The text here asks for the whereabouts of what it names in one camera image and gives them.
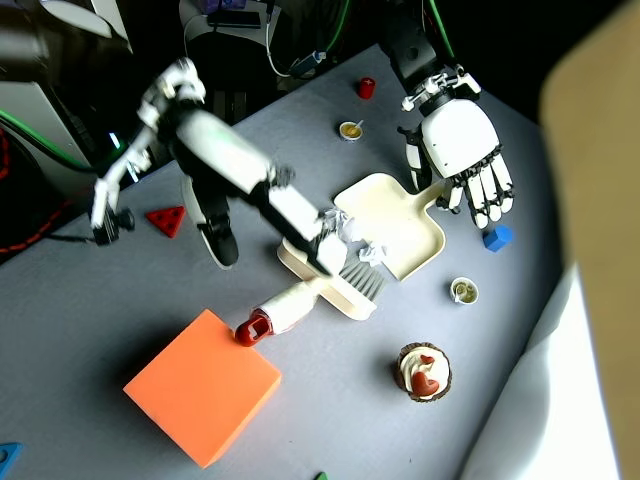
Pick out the cream plastic dustpan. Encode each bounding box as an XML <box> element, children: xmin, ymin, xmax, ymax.
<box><xmin>332</xmin><ymin>172</ymin><xmax>447</xmax><ymax>284</ymax></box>

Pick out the large orange foam block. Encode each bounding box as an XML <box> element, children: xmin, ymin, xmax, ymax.
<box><xmin>122</xmin><ymin>308</ymin><xmax>283</xmax><ymax>470</ymax></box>

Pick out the toy cupcake with red hearts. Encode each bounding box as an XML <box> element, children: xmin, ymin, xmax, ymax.
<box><xmin>394</xmin><ymin>341</ymin><xmax>454</xmax><ymax>404</ymax></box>

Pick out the white brush with red tip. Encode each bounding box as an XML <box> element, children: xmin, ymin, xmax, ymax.
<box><xmin>234</xmin><ymin>237</ymin><xmax>387</xmax><ymax>348</ymax></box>

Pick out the red twisted cable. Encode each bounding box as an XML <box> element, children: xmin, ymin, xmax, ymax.
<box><xmin>0</xmin><ymin>127</ymin><xmax>74</xmax><ymax>257</ymax></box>

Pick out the blue toy block with hole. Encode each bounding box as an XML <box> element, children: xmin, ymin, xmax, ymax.
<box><xmin>0</xmin><ymin>441</ymin><xmax>24</xmax><ymax>480</ymax></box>

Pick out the grey tablecloth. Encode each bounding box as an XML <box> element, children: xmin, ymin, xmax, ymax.
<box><xmin>0</xmin><ymin>42</ymin><xmax>581</xmax><ymax>480</ymax></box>

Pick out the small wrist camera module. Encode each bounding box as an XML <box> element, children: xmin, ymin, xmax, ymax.
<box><xmin>93</xmin><ymin>208</ymin><xmax>137</xmax><ymax>248</ymax></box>

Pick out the crumpled white paper ball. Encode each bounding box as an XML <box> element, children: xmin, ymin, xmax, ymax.
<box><xmin>319</xmin><ymin>207</ymin><xmax>362</xmax><ymax>242</ymax></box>
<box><xmin>358</xmin><ymin>241</ymin><xmax>390</xmax><ymax>267</ymax></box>

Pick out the blue cable connector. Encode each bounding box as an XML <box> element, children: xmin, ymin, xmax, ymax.
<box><xmin>289</xmin><ymin>49</ymin><xmax>328</xmax><ymax>78</ymax></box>

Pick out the white cabinet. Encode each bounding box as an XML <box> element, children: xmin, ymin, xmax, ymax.
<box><xmin>0</xmin><ymin>79</ymin><xmax>97</xmax><ymax>202</ymax></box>

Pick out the small cup with yellow filling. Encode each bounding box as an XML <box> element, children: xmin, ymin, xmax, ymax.
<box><xmin>338</xmin><ymin>119</ymin><xmax>365</xmax><ymax>143</ymax></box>

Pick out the small cup with green filling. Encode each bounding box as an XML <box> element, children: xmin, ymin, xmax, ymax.
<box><xmin>449</xmin><ymin>276</ymin><xmax>480</xmax><ymax>306</ymax></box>

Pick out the red triangle block with holes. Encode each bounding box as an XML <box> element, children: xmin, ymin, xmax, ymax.
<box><xmin>144</xmin><ymin>204</ymin><xmax>188</xmax><ymax>239</ymax></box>

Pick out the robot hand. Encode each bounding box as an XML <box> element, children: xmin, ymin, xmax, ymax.
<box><xmin>397</xmin><ymin>96</ymin><xmax>516</xmax><ymax>231</ymax></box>
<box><xmin>169</xmin><ymin>106</ymin><xmax>350</xmax><ymax>280</ymax></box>

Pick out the blue cube block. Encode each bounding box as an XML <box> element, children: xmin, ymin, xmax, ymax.
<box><xmin>482</xmin><ymin>224</ymin><xmax>515</xmax><ymax>253</ymax></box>

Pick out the blurred beige panel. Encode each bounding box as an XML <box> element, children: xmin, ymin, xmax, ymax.
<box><xmin>539</xmin><ymin>0</ymin><xmax>640</xmax><ymax>480</ymax></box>

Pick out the green cable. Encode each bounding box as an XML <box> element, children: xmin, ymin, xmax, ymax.
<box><xmin>427</xmin><ymin>0</ymin><xmax>457</xmax><ymax>60</ymax></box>
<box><xmin>325</xmin><ymin>0</ymin><xmax>352</xmax><ymax>52</ymax></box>

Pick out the white cable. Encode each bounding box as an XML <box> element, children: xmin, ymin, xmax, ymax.
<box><xmin>263</xmin><ymin>0</ymin><xmax>302</xmax><ymax>80</ymax></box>

